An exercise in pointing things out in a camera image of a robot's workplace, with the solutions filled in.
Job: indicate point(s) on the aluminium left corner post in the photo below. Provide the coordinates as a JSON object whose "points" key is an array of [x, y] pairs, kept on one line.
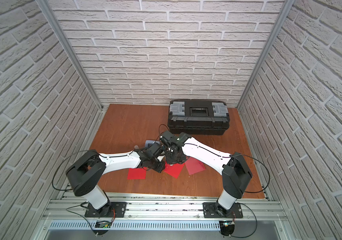
{"points": [[64, 41]]}

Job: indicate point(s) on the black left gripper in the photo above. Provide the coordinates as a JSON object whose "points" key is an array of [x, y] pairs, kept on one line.
{"points": [[159, 165]]}

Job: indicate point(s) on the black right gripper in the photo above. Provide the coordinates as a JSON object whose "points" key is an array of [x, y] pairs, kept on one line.
{"points": [[179, 153]]}

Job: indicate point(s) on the aluminium corner post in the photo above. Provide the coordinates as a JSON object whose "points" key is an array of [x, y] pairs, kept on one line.
{"points": [[286, 8], [64, 41]]}

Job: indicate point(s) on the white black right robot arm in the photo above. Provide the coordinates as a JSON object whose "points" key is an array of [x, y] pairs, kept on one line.
{"points": [[235, 172]]}

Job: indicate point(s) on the aluminium right corner post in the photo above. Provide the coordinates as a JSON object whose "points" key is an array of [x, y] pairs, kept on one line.
{"points": [[286, 8]]}

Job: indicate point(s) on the grey hole punch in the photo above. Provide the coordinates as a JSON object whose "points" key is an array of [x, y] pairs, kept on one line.
{"points": [[149, 143]]}

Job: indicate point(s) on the red envelope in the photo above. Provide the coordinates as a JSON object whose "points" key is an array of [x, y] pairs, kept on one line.
{"points": [[194, 166], [137, 174], [174, 170]]}

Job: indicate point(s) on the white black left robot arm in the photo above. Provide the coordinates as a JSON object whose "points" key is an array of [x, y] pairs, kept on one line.
{"points": [[85, 173]]}

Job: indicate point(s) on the black plastic toolbox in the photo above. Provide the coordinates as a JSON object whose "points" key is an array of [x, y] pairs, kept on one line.
{"points": [[198, 117]]}

